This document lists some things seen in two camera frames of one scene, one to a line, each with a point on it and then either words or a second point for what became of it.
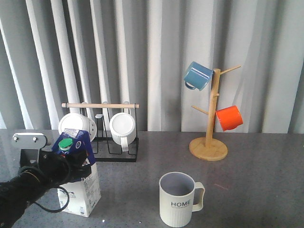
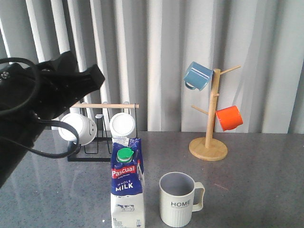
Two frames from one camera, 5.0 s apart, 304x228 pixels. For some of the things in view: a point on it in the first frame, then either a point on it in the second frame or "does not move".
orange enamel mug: (230, 118) does not move
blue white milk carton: (83, 195) to (127, 180)
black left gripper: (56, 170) to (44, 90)
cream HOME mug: (176, 198) does not move
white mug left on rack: (78, 121) does not move
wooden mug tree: (208, 148) does not move
